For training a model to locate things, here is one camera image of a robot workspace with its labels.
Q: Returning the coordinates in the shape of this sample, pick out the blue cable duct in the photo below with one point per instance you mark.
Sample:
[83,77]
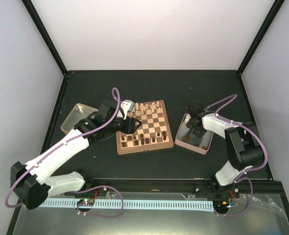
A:
[127,204]

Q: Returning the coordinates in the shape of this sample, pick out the white king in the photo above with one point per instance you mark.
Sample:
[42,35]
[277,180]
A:
[142,108]

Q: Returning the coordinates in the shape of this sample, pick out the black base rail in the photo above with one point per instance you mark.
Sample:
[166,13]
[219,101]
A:
[200,188]

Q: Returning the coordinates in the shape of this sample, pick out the small circuit board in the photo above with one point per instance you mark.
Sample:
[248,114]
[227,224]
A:
[85,202]

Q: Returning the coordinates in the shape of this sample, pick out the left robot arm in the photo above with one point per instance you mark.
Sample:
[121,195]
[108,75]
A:
[33,181]

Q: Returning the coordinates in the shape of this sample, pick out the wooden chess board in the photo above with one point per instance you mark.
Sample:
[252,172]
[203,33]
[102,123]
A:
[151,125]

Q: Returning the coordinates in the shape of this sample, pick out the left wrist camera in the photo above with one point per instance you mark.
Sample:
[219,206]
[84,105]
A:
[125,107]

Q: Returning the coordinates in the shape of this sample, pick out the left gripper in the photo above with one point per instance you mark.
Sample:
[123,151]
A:
[129,128]

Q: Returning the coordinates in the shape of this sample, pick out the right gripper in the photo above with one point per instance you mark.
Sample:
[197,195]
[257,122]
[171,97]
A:
[189,124]

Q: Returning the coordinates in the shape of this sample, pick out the gold metal tin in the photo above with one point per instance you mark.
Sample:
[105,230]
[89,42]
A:
[79,111]

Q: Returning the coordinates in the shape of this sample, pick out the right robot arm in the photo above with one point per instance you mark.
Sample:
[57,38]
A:
[244,150]

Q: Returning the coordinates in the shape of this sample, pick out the pink metal tin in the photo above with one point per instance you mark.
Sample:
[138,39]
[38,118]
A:
[183,131]

